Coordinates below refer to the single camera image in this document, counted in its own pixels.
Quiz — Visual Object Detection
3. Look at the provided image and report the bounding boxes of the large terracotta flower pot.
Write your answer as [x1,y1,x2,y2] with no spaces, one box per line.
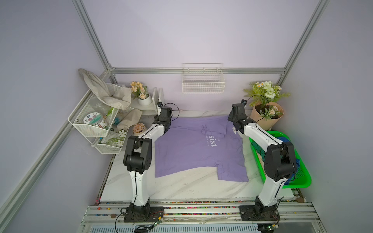
[250,102,284,131]

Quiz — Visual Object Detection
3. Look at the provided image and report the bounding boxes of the green white artificial flowers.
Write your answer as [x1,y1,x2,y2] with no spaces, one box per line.
[243,81,290,120]

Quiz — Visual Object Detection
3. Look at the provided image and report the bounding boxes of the beige cloth on rack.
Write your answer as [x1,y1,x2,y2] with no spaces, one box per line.
[117,109,143,131]

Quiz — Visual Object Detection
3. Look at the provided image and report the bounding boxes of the cream ribbed pot pink flowers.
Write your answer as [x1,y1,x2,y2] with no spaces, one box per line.
[133,122,147,136]

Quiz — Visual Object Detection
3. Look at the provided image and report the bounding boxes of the floral printed packet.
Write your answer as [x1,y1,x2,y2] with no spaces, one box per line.
[102,130,127,148]

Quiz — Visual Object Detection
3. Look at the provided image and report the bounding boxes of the white small shelf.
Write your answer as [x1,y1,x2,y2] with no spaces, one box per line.
[130,88,165,115]

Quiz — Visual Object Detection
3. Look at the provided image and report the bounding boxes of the purple t-shirt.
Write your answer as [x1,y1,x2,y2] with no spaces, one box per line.
[154,116,249,182]

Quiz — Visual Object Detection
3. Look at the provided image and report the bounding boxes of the white tiered wire rack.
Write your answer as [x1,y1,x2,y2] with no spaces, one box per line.
[68,91,128,154]

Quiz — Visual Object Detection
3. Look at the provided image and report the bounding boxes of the round floral tin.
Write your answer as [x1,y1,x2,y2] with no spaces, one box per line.
[83,112,103,126]

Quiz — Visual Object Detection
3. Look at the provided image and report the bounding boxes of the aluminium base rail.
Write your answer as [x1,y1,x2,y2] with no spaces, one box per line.
[81,201,321,226]

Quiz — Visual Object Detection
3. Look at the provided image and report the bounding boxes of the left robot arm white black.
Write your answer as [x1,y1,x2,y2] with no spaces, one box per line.
[123,106,173,223]

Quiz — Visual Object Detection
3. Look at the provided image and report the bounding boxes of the white wire wall basket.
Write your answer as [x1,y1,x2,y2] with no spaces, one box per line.
[182,63,225,94]

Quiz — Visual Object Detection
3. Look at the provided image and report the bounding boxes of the green plastic laundry basket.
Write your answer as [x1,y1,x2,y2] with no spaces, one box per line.
[249,131,312,189]

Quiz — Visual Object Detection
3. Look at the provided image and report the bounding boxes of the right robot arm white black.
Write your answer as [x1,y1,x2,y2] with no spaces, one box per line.
[228,102,297,222]

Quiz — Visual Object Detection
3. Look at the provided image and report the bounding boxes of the green t-shirt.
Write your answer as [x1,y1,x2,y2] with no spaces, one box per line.
[252,141,266,161]

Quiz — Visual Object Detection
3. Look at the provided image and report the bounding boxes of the small white pot peach flowers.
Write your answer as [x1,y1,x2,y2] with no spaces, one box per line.
[130,82,152,106]

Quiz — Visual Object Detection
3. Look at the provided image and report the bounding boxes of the grey cloth bag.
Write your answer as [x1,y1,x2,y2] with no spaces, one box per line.
[78,69,131,110]

